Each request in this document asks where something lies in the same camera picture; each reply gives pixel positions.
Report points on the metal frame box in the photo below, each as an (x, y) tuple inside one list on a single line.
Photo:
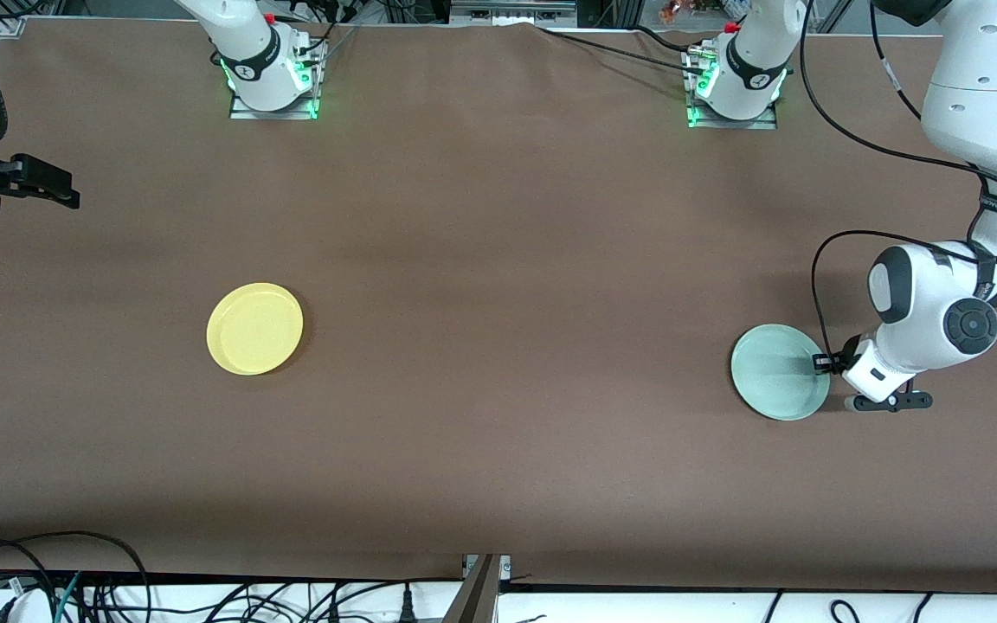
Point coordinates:
[(507, 13)]

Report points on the green round plate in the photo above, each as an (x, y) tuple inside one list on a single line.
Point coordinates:
[(775, 376)]

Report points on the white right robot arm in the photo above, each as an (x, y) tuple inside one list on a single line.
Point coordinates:
[(252, 61)]

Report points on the black power plug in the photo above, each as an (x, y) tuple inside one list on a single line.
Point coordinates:
[(408, 606)]

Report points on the yellow round plate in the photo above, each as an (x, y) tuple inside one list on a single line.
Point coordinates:
[(254, 329)]

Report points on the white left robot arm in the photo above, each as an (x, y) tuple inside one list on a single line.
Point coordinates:
[(983, 86)]

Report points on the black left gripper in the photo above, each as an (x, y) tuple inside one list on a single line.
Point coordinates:
[(850, 351)]

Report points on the aluminium corner profile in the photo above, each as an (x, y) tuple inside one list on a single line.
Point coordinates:
[(12, 26)]

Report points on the aluminium profile bar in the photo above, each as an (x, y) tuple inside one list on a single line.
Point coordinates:
[(481, 597)]

